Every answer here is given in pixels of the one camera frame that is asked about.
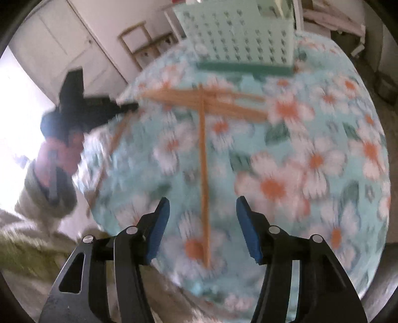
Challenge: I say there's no white panelled door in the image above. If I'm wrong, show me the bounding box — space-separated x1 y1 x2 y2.
9 0 129 104

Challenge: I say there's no person's left hand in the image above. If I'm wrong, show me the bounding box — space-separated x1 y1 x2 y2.
36 138 84 187

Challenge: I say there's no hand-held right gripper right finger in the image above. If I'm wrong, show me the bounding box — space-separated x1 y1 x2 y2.
236 196 367 323

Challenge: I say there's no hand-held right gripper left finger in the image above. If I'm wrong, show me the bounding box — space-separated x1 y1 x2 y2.
39 197 171 323

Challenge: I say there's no blue floral blanket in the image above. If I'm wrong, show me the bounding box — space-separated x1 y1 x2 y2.
76 31 391 323

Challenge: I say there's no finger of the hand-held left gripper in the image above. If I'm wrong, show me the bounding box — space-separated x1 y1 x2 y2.
113 102 139 116

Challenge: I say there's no green rug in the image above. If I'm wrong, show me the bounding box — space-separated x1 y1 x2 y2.
0 239 76 281

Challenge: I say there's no green star-cutout utensil holder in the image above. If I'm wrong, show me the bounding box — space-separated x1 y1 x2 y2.
172 0 297 78

